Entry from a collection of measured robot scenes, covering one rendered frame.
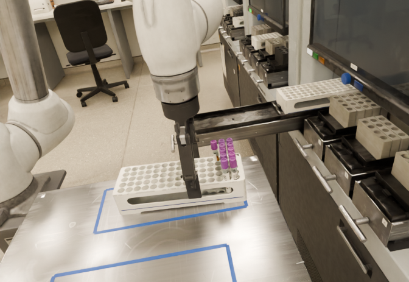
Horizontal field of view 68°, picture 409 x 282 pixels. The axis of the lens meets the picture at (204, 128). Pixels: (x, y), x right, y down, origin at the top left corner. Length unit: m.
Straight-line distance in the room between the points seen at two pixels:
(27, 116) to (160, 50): 0.66
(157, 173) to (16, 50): 0.55
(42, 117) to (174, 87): 0.63
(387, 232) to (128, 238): 0.53
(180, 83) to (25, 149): 0.65
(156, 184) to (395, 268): 0.52
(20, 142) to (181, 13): 0.71
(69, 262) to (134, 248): 0.13
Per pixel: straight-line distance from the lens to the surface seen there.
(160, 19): 0.51
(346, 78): 0.87
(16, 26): 1.00
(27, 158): 1.08
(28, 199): 1.11
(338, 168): 0.87
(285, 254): 0.62
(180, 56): 0.53
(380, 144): 0.83
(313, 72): 1.16
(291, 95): 1.05
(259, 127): 1.01
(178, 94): 0.56
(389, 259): 0.78
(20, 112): 1.10
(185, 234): 0.66
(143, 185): 0.71
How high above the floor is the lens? 1.32
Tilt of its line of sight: 31 degrees down
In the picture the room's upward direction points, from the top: 9 degrees counter-clockwise
